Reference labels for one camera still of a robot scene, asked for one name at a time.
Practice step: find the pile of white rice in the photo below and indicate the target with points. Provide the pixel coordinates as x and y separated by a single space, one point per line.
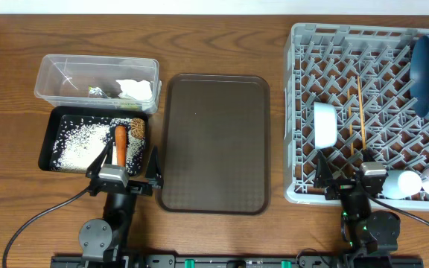
80 139

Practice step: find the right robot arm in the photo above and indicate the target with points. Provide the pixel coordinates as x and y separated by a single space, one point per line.
372 234

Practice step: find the black tray bin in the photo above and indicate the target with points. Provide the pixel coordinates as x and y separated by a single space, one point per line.
55 118

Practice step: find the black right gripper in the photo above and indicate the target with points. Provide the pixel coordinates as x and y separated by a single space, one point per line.
325 179

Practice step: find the light blue rice bowl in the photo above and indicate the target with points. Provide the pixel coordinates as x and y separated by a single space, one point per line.
325 125

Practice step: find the yellow green snack wrapper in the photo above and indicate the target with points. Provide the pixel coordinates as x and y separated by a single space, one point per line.
112 98

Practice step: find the white napkin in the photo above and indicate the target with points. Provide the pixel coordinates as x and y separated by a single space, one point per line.
136 90

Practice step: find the brown serving tray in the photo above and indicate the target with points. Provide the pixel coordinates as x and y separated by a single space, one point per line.
216 145

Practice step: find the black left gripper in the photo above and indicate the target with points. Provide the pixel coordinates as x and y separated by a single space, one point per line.
156 180

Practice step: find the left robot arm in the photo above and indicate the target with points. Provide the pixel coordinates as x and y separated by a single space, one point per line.
104 239

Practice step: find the orange carrot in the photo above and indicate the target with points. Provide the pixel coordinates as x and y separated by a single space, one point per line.
121 145

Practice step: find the brown food scrap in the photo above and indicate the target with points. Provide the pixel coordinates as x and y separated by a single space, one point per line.
137 128

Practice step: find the grey plastic dishwasher rack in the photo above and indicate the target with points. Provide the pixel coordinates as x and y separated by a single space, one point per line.
322 62

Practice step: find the clear plastic bin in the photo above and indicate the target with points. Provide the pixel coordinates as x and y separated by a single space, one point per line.
64 79

